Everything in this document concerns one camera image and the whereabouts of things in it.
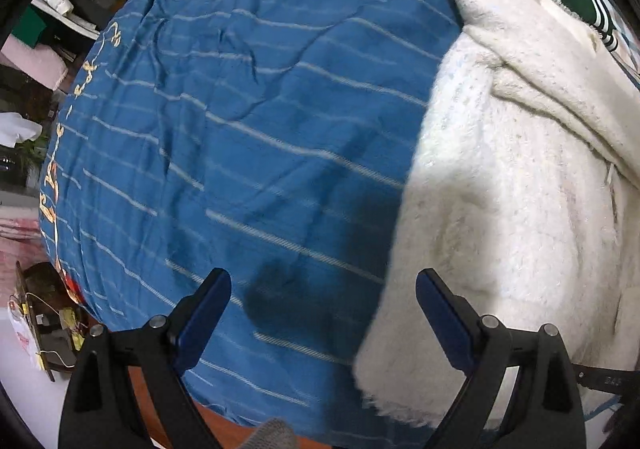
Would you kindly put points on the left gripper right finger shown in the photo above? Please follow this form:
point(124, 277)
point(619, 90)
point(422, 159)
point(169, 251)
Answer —
point(544, 409)

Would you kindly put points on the blue striped bed sheet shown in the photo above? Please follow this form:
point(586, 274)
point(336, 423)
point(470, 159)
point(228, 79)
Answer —
point(269, 138)

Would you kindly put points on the white tweed jacket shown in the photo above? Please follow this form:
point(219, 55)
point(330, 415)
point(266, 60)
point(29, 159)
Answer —
point(523, 194)

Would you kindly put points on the white red plastic bag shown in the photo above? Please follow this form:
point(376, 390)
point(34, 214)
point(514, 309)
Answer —
point(24, 334)

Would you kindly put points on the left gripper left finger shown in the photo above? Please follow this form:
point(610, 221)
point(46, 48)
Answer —
point(100, 407)

